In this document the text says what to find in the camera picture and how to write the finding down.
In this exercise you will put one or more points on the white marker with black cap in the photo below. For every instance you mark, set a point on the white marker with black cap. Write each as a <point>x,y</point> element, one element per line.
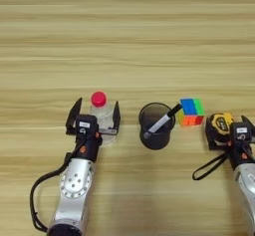
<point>161,122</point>

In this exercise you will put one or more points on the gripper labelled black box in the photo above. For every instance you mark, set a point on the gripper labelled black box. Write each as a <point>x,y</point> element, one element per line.
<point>85,125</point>
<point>240,132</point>

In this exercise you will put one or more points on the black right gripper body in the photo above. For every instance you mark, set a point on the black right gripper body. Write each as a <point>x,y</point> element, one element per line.
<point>242,155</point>

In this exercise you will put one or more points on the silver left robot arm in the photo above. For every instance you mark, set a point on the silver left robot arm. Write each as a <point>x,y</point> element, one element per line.
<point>74,187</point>

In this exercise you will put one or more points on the black mesh pen cup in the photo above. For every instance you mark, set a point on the black mesh pen cup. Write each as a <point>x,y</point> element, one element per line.
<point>156,142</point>

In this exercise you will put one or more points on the clear bottle with red cap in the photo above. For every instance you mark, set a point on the clear bottle with red cap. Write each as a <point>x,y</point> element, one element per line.
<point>103,114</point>

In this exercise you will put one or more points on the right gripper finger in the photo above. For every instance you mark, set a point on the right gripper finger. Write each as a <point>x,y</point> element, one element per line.
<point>209,142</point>
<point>249,124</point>

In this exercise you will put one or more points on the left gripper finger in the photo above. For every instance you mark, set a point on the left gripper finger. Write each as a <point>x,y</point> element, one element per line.
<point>116,117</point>
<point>72,120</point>

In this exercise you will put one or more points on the multicoloured puzzle cube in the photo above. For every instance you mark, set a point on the multicoloured puzzle cube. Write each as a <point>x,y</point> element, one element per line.
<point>191,109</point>

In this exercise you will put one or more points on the left gripper labelled black box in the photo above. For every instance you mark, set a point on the left gripper labelled black box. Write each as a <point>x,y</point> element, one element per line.
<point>85,125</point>

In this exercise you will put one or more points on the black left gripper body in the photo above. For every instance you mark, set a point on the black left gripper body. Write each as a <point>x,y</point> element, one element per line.
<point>88,148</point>

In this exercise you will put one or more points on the right gripper labelled black box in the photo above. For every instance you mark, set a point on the right gripper labelled black box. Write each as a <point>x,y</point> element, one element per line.
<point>240,132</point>

